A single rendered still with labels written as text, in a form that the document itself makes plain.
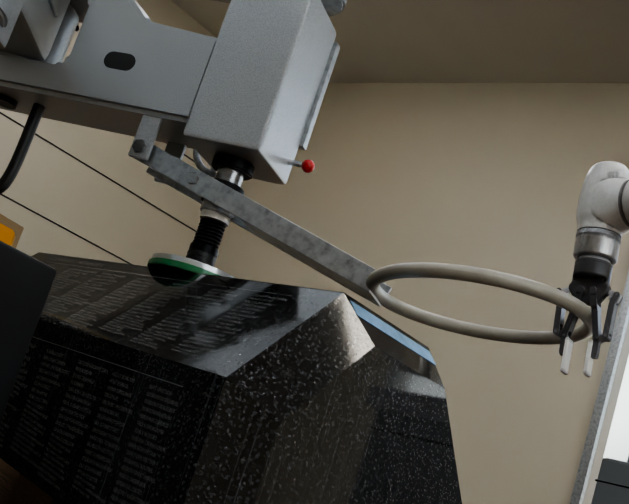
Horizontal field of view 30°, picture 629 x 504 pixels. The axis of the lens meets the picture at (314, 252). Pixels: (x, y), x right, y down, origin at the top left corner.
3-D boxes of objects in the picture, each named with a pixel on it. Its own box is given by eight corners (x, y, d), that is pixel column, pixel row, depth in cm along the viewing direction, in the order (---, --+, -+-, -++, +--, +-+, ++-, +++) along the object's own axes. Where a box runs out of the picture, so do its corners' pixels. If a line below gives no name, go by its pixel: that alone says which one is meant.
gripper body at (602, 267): (620, 269, 236) (613, 312, 234) (579, 266, 241) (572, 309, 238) (609, 256, 230) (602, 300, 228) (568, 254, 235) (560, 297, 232)
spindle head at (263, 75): (115, 133, 270) (178, -35, 280) (152, 169, 290) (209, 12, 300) (255, 162, 258) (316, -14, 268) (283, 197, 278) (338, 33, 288)
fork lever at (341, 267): (121, 147, 270) (133, 130, 270) (153, 178, 287) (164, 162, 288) (364, 287, 243) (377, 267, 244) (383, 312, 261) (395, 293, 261)
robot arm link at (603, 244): (583, 242, 243) (579, 269, 242) (570, 226, 236) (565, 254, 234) (626, 244, 238) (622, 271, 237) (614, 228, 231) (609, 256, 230)
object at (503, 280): (340, 261, 230) (343, 247, 231) (389, 325, 275) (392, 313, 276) (592, 296, 215) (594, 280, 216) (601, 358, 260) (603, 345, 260)
